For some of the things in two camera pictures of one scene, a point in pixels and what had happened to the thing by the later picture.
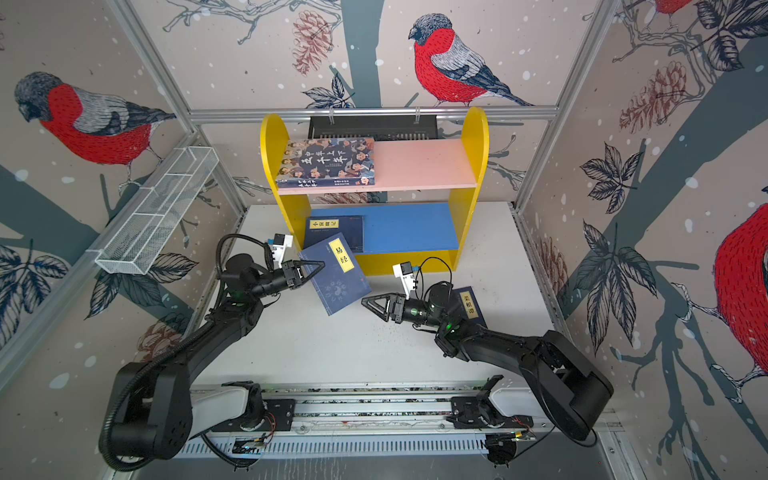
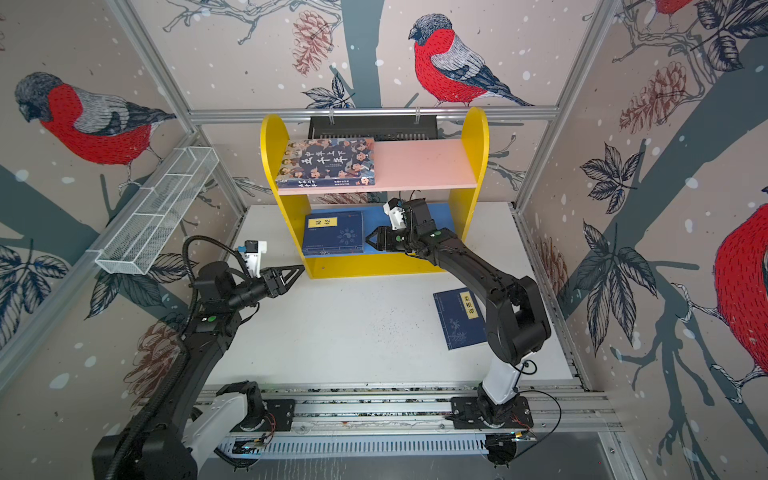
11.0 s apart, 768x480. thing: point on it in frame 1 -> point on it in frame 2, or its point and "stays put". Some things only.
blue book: (341, 281) -> (333, 233)
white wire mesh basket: (159, 210) stays put
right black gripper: (396, 311) -> (387, 239)
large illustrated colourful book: (325, 162) stays put
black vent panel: (378, 127) stays put
